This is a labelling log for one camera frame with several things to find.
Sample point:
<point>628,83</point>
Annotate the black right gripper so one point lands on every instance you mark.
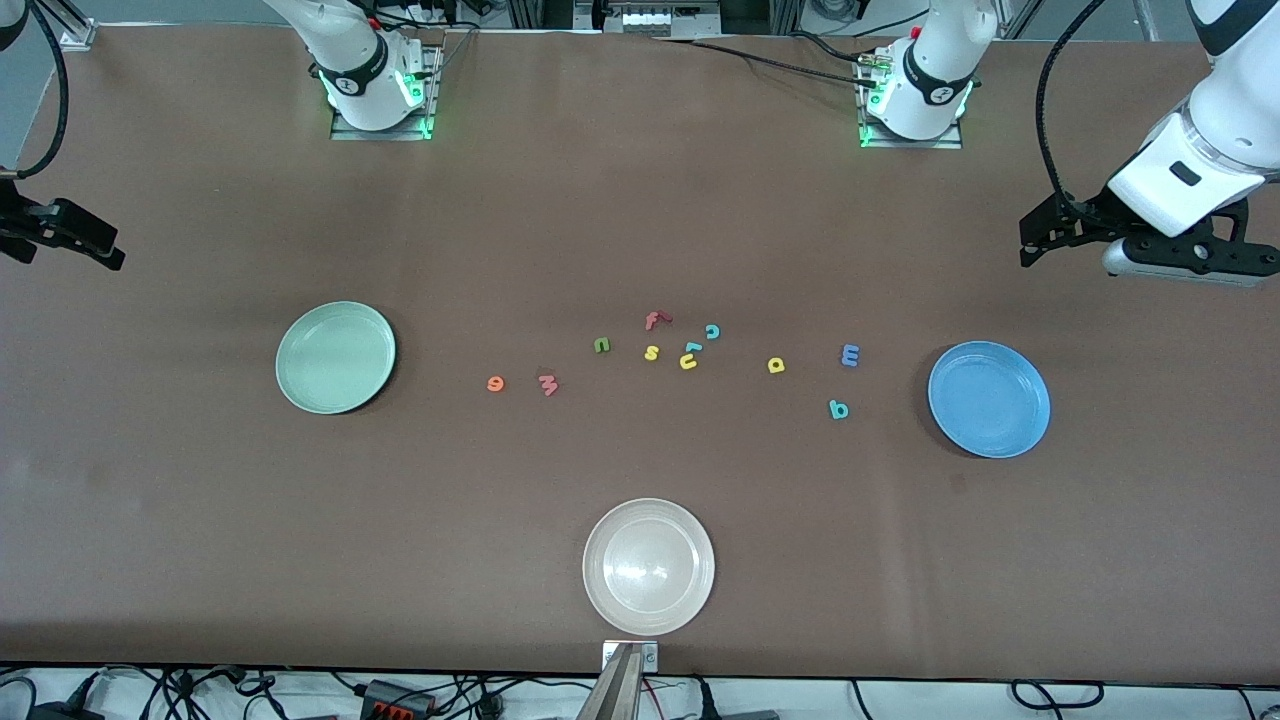
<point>28,222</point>

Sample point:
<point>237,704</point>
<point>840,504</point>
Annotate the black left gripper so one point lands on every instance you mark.
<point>1088,216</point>

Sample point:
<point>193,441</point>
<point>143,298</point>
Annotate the blue foam letter m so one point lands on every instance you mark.
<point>849,355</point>

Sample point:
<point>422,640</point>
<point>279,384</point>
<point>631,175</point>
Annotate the red foam letter m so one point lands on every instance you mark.
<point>547,384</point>

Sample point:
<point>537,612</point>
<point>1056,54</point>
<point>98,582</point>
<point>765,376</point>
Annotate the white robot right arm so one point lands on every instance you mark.
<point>360,60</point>

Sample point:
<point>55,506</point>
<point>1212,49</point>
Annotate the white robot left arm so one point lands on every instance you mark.
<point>1220,130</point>

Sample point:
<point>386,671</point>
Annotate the blue plate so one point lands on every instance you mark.
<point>988,400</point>

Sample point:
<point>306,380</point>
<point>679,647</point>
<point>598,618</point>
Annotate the pale green plate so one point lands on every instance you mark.
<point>335,357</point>

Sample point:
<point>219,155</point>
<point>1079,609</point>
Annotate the red foam letter f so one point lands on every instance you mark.
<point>654,321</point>

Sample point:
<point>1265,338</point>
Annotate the silver control device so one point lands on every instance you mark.
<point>648,18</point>

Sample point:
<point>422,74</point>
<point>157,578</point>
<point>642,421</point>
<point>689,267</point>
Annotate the beige plate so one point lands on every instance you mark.
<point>648,567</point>

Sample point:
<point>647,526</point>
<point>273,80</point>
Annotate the black orange power strip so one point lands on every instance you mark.
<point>398,698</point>

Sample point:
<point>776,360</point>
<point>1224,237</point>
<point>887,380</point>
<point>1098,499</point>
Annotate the black power adapter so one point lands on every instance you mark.
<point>740,714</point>

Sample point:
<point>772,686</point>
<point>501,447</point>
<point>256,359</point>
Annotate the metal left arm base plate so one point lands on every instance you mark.
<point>945,143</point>

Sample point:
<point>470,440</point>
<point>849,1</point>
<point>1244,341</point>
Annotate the aluminium frame corner bracket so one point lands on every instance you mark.
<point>78,33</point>

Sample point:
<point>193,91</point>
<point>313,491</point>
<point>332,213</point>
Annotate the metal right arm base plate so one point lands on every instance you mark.
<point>345,130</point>

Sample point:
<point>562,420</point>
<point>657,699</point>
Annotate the metal camera mount bar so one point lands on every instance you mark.
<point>618,685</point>

